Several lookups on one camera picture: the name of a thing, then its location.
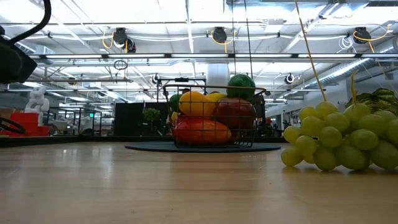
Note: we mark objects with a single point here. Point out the large green fruit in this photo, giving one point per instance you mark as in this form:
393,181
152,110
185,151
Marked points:
174,102

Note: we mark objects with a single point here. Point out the person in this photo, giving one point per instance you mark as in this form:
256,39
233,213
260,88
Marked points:
185,90

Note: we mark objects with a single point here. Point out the red box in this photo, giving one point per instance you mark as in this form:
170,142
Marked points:
28,121

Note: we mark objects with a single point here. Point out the yellow orange mango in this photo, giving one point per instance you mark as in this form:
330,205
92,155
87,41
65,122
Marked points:
196,104

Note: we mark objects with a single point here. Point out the round green lime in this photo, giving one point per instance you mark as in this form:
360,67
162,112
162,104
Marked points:
241,87

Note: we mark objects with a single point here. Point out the green grape bunch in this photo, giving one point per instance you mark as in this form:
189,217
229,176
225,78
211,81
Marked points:
329,137

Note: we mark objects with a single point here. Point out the black gantry stand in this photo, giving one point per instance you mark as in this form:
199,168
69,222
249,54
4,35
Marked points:
182,79

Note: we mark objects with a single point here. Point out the small green potted plant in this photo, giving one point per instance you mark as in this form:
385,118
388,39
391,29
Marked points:
151,114

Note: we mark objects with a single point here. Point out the round dark blue placemat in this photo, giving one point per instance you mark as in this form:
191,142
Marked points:
149,147

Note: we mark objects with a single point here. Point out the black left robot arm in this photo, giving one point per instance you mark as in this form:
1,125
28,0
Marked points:
15,62

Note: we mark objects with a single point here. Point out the dark red apple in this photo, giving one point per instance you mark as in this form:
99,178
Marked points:
236,113

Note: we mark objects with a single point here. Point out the black partition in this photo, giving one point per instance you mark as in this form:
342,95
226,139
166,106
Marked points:
129,118

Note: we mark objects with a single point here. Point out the red orange mango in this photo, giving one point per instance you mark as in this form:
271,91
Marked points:
202,132

